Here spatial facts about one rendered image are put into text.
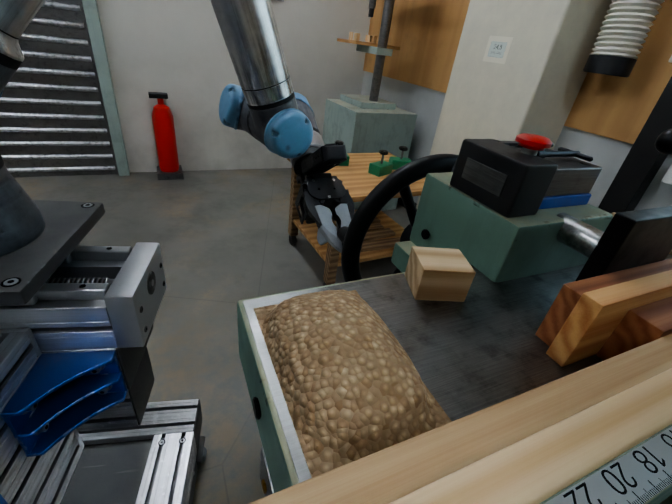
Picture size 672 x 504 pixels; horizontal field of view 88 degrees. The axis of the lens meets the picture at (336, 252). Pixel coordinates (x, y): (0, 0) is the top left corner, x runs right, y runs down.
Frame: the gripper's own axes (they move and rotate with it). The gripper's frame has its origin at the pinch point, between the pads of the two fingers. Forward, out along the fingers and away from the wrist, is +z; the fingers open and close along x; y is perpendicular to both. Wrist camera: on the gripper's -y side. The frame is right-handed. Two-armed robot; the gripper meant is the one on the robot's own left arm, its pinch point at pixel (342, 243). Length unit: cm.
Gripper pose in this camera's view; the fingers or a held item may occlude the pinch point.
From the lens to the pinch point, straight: 59.1
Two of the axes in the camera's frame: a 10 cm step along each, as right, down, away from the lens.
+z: 2.8, 8.8, -3.9
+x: -9.1, 1.2, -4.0
